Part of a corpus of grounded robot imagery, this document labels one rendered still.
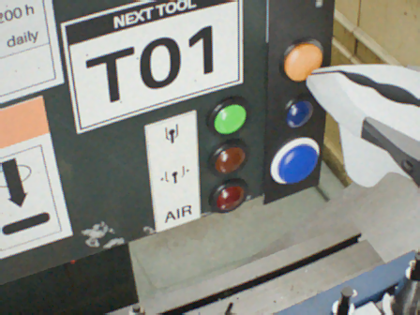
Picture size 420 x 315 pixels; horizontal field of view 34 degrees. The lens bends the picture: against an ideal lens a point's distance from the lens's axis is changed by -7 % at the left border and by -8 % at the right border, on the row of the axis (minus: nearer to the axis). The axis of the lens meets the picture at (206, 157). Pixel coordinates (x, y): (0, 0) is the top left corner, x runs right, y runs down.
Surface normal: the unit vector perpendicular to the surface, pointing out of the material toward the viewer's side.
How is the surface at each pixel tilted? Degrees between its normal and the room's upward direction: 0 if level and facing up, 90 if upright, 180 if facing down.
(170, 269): 0
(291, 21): 90
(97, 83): 90
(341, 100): 42
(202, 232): 0
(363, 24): 90
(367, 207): 25
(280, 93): 90
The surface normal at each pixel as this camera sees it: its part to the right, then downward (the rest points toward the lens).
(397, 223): -0.39, -0.55
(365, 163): -0.61, 0.54
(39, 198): 0.42, 0.60
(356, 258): -0.03, -0.74
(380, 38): -0.90, 0.30
